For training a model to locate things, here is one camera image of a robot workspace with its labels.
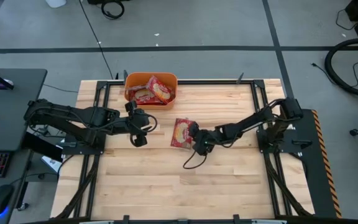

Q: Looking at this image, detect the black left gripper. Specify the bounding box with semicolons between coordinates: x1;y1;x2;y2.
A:
124;100;151;148

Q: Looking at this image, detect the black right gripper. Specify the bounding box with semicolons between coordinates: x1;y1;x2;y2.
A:
187;121;218;156

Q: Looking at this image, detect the orange plastic basket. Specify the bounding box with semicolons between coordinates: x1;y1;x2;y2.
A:
123;72;178;111

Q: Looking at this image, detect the white paper box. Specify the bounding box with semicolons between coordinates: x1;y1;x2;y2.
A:
40;155;62;174

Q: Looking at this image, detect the black desk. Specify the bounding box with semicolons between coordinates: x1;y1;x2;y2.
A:
0;68;48;224

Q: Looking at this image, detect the black platform hazard striped edge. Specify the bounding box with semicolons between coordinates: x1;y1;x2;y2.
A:
290;108;343;218

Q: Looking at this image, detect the white bucket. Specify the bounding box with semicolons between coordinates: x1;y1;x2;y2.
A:
45;0;67;9

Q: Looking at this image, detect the black computer mouse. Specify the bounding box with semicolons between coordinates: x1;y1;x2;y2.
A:
0;184;14;217

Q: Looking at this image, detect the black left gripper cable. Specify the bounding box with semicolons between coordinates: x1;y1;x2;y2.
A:
141;113;158;134

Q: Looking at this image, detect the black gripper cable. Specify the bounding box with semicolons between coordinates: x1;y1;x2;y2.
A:
183;150;208;170
141;113;158;134

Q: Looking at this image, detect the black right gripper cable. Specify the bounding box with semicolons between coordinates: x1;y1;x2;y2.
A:
183;150;208;170

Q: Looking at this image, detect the long black floor cable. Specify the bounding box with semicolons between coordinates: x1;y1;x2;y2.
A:
78;0;115;80

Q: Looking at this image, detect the coiled black cable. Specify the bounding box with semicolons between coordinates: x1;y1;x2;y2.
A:
100;0;126;20

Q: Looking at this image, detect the thin black cable with plug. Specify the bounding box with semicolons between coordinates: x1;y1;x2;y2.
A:
311;57;358;91

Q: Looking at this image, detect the thick black hose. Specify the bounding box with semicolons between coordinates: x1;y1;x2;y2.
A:
324;37;358;97

